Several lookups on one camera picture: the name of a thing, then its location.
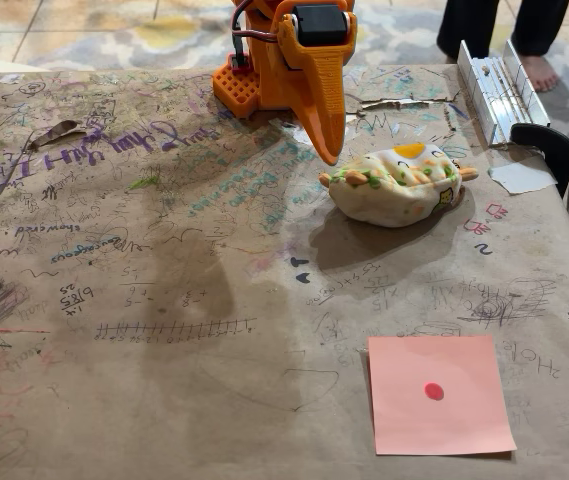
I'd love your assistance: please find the white plush toy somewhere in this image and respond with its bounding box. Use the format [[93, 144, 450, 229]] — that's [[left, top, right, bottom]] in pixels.
[[318, 142, 480, 229]]

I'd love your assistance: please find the black trouser leg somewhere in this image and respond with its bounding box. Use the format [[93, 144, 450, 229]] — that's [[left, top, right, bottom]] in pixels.
[[510, 0, 569, 58], [435, 0, 501, 62]]

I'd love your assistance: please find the grey and yellow patterned rug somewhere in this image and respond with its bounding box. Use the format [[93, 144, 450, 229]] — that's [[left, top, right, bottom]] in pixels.
[[13, 0, 569, 147]]

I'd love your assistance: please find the white torn paper scrap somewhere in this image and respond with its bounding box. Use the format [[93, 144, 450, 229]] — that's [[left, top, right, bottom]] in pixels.
[[486, 161, 559, 196]]

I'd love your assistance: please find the bare foot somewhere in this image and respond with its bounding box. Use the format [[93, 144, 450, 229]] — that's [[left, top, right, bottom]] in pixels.
[[518, 53, 561, 94]]

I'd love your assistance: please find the black curved chair back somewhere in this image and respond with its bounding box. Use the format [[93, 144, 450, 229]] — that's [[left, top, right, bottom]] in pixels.
[[509, 122, 569, 199]]

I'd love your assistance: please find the scribbled brown paper table cover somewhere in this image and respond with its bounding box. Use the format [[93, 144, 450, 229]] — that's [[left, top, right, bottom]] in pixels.
[[0, 63, 569, 480]]

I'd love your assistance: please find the pink square sticky note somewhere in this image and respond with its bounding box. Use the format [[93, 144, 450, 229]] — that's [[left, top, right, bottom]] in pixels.
[[367, 334, 518, 457]]

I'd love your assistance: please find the black and red servo cable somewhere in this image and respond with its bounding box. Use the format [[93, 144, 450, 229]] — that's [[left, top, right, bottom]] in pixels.
[[230, 9, 255, 70]]

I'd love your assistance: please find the aluminium channel rail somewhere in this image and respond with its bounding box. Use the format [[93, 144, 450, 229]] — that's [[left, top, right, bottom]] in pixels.
[[456, 38, 552, 148]]

